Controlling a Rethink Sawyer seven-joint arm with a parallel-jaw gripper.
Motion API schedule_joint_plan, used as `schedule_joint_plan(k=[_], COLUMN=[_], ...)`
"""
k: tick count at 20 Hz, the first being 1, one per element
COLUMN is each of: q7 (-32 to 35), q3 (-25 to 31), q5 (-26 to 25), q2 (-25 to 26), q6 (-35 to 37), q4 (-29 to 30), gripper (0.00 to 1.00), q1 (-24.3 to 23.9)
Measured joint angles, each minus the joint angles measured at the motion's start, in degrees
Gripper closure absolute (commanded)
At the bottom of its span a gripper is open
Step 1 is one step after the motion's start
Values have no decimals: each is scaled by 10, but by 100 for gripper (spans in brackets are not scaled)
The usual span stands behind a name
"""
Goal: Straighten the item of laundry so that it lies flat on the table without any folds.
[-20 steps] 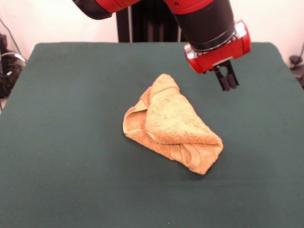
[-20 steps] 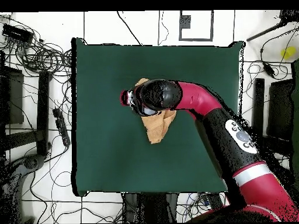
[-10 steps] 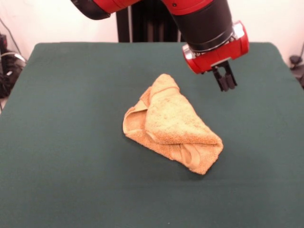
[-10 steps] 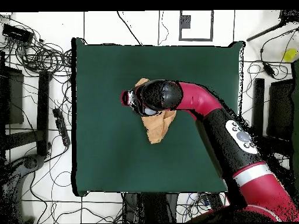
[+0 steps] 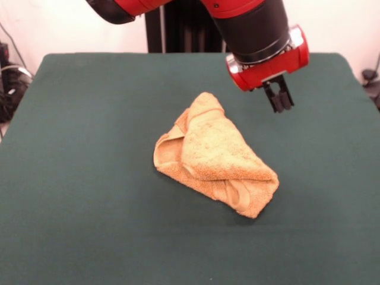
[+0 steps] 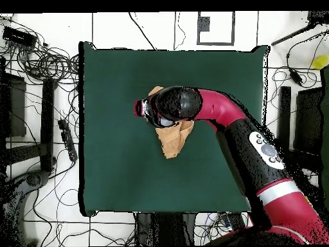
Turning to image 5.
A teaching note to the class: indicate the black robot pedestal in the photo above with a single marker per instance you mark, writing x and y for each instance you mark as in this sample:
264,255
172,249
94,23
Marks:
178,35

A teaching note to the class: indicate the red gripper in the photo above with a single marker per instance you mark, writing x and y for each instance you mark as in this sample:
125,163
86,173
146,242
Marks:
267,71

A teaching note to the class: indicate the dark green table cloth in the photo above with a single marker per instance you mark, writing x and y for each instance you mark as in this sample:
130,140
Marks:
89,178

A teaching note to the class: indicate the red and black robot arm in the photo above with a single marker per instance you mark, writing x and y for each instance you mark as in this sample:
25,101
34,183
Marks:
252,29

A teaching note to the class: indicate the black stand base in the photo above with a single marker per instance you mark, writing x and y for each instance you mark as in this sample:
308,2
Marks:
369,74

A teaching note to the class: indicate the black power strip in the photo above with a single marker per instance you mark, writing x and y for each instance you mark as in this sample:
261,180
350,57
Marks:
3,51

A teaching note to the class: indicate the orange terry towel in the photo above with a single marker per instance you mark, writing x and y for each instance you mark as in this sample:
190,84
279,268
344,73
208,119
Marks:
213,148

